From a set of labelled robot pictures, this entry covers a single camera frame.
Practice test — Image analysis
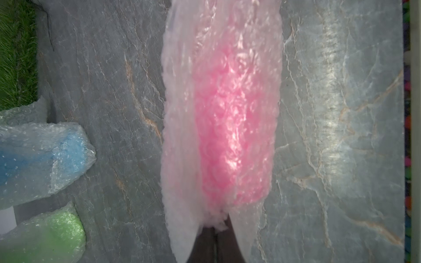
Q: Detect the blue plastic wine glass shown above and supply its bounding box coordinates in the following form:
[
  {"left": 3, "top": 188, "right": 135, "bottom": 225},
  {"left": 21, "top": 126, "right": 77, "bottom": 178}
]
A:
[{"left": 1, "top": 132, "right": 95, "bottom": 185}]

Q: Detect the bubble wrap sheet stack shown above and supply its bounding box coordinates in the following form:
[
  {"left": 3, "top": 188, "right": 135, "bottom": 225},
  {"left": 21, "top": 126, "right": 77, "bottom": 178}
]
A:
[{"left": 161, "top": 1, "right": 284, "bottom": 263}]

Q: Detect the pink plastic wine glass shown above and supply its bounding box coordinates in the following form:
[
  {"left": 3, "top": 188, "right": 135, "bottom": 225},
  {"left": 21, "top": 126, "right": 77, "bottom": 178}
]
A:
[{"left": 194, "top": 43, "right": 280, "bottom": 210}]

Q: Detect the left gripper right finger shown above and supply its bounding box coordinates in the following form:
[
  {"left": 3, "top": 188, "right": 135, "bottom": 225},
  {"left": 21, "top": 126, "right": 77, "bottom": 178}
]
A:
[{"left": 217, "top": 217, "right": 245, "bottom": 263}]

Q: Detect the green artificial grass mat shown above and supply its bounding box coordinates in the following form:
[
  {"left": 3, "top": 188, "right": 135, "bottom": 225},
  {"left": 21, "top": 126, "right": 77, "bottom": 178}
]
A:
[{"left": 1, "top": 1, "right": 38, "bottom": 110}]

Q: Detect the green plastic wine glass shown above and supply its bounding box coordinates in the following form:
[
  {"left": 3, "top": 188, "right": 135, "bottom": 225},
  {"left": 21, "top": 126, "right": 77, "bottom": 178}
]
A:
[{"left": 0, "top": 210, "right": 84, "bottom": 263}]

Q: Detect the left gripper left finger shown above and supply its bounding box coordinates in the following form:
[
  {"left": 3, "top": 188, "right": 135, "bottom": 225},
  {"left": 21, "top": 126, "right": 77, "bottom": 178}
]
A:
[{"left": 187, "top": 227, "right": 216, "bottom": 263}]

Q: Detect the aluminium front rail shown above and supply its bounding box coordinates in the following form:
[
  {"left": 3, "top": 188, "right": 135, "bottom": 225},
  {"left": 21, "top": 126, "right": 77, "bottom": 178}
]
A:
[{"left": 402, "top": 0, "right": 421, "bottom": 263}]

